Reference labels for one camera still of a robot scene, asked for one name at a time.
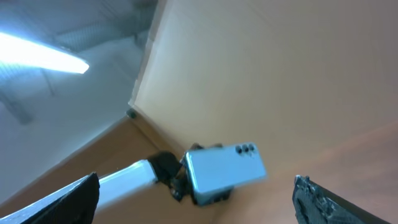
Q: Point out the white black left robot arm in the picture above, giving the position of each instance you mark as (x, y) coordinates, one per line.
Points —
(162, 167)

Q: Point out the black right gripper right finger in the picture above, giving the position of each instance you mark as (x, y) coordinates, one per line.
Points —
(314, 204)

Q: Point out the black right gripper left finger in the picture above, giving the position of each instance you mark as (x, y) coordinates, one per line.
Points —
(75, 203)

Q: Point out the blue Galaxy smartphone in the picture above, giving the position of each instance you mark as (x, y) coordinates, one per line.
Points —
(214, 172)

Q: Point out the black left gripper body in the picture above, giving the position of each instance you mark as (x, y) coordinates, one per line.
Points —
(182, 185)

